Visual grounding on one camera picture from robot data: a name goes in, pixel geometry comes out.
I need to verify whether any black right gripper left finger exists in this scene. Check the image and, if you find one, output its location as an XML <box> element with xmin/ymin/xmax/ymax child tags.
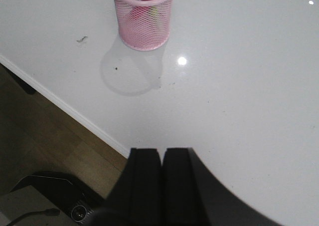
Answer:
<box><xmin>91</xmin><ymin>148</ymin><xmax>161</xmax><ymax>226</ymax></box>

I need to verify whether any pink mesh pen holder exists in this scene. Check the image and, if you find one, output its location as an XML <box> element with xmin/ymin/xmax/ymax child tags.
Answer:
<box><xmin>114</xmin><ymin>0</ymin><xmax>172</xmax><ymax>51</ymax></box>

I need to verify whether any black table leg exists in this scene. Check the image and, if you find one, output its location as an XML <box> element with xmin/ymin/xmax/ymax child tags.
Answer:
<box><xmin>2</xmin><ymin>65</ymin><xmax>37</xmax><ymax>95</ymax></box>

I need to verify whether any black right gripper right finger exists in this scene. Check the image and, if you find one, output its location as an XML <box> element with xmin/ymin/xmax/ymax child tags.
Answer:
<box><xmin>162</xmin><ymin>148</ymin><xmax>277</xmax><ymax>226</ymax></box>

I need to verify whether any black robot base device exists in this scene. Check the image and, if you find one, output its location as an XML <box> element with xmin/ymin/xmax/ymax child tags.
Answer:
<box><xmin>0</xmin><ymin>171</ymin><xmax>103</xmax><ymax>226</ymax></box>

